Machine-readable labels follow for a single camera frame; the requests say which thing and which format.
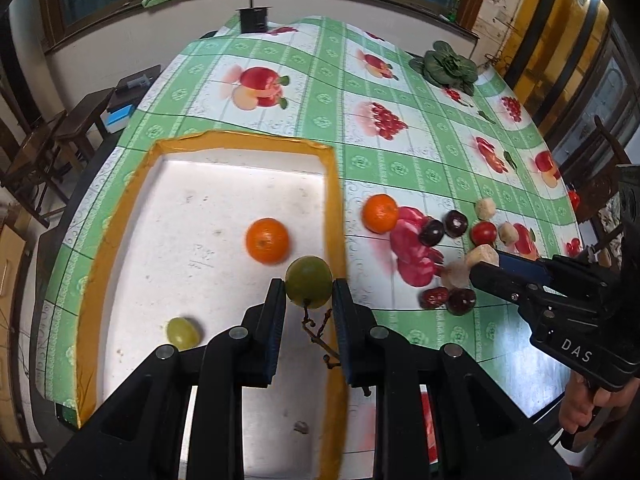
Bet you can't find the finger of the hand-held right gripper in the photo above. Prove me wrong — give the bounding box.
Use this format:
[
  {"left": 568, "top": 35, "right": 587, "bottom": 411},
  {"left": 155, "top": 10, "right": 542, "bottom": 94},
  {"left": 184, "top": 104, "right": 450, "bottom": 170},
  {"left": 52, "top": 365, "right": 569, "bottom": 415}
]
[
  {"left": 499, "top": 252, "right": 552, "bottom": 287},
  {"left": 471, "top": 264, "right": 552, "bottom": 317}
]

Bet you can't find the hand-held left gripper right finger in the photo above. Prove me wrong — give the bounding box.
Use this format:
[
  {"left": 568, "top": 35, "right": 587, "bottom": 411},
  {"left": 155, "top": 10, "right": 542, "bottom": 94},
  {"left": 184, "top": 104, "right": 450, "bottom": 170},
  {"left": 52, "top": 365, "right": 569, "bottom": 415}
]
[{"left": 331, "top": 278, "right": 571, "bottom": 480}]

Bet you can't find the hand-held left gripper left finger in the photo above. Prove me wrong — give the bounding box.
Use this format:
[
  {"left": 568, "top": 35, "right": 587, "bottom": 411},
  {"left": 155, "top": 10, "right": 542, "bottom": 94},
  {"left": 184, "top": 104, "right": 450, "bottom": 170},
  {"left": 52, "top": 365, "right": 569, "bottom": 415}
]
[{"left": 47, "top": 278, "right": 287, "bottom": 480}]

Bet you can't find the dark plum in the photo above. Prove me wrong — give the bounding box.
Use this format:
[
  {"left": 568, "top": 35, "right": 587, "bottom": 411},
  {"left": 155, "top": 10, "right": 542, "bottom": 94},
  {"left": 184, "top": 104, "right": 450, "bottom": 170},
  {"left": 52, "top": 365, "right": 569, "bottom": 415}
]
[
  {"left": 446, "top": 287, "right": 477, "bottom": 316},
  {"left": 444, "top": 209, "right": 470, "bottom": 239},
  {"left": 417, "top": 219, "right": 446, "bottom": 247}
]

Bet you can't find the brown kiwi fruit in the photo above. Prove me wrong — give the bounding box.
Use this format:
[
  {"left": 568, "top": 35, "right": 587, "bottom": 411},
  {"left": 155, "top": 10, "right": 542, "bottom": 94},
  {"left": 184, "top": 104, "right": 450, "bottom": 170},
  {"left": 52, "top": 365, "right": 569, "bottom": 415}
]
[{"left": 440, "top": 260, "right": 471, "bottom": 291}]

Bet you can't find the large green grape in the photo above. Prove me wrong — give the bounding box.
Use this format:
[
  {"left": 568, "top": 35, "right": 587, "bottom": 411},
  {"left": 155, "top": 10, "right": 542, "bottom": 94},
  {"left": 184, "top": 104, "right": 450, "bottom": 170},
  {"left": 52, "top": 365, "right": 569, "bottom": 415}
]
[{"left": 285, "top": 256, "right": 334, "bottom": 310}]

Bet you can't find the white foam tray yellow tape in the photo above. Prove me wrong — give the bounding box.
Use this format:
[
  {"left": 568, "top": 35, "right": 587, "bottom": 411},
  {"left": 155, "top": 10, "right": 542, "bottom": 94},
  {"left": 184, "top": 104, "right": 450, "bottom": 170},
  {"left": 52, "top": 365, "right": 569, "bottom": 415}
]
[{"left": 75, "top": 130, "right": 351, "bottom": 480}]

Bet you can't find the person's right hand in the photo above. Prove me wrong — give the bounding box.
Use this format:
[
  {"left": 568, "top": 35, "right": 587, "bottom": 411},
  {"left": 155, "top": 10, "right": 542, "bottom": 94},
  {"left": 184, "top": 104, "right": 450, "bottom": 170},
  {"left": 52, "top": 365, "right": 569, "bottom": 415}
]
[{"left": 557, "top": 375, "right": 626, "bottom": 434}]

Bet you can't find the brown grape stem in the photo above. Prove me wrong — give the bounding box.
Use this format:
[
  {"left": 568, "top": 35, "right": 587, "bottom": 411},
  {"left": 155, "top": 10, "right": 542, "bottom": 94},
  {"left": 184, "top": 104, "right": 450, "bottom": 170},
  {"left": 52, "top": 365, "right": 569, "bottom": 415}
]
[{"left": 301, "top": 307, "right": 344, "bottom": 370}]

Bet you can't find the orange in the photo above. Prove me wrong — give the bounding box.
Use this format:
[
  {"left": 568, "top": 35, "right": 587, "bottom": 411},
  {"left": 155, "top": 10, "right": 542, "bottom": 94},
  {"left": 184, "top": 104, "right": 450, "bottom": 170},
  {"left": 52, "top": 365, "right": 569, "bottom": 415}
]
[
  {"left": 245, "top": 217, "right": 291, "bottom": 266},
  {"left": 362, "top": 193, "right": 400, "bottom": 234}
]

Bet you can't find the small green grape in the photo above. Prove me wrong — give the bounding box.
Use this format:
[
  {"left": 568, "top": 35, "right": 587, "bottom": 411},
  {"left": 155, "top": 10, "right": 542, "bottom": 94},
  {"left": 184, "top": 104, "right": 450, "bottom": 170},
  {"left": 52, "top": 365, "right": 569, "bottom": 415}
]
[{"left": 166, "top": 316, "right": 200, "bottom": 351}]

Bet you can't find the carved wooden chair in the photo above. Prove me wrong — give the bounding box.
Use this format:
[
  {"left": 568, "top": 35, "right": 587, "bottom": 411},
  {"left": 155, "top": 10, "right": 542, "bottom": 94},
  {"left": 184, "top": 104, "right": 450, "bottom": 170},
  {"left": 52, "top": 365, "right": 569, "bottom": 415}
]
[{"left": 560, "top": 115, "right": 640, "bottom": 272}]

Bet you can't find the green leafy vegetable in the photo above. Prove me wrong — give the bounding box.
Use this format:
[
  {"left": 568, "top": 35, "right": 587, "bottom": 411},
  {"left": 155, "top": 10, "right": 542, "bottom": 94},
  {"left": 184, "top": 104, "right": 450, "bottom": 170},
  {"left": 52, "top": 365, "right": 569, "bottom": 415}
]
[{"left": 409, "top": 41, "right": 479, "bottom": 96}]

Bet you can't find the blue and white box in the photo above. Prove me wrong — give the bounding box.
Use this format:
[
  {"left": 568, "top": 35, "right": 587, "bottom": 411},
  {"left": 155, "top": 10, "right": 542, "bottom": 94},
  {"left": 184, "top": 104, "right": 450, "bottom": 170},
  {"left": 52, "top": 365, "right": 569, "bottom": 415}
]
[{"left": 100, "top": 102, "right": 137, "bottom": 136}]

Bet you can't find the green checked fruit-print tablecloth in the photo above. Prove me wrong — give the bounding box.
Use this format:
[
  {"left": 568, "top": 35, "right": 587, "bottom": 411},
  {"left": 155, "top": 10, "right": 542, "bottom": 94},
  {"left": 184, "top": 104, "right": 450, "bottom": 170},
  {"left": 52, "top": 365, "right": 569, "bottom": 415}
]
[{"left": 30, "top": 15, "right": 587, "bottom": 480}]

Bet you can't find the dark wooden stool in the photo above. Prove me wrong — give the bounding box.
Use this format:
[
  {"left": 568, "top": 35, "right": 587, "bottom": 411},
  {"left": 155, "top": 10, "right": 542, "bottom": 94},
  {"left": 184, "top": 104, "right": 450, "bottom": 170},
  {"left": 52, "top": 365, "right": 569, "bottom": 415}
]
[{"left": 52, "top": 87, "right": 116, "bottom": 162}]

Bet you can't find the dark wooden chair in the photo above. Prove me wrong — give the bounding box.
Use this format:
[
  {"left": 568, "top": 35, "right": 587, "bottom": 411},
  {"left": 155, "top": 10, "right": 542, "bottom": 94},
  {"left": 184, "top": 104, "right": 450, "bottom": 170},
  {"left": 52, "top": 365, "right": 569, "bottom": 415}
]
[{"left": 0, "top": 110, "right": 69, "bottom": 227}]

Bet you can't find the black box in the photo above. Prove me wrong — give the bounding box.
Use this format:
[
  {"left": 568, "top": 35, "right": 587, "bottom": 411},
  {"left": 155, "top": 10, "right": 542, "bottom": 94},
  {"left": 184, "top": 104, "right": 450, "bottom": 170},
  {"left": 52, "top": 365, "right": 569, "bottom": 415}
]
[{"left": 235, "top": 0, "right": 271, "bottom": 34}]

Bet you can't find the wooden window frame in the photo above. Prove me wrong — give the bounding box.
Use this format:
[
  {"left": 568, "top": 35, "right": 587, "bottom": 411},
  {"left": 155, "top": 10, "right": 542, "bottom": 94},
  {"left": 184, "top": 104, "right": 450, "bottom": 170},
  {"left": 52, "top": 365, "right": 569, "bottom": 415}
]
[{"left": 37, "top": 0, "right": 497, "bottom": 54}]

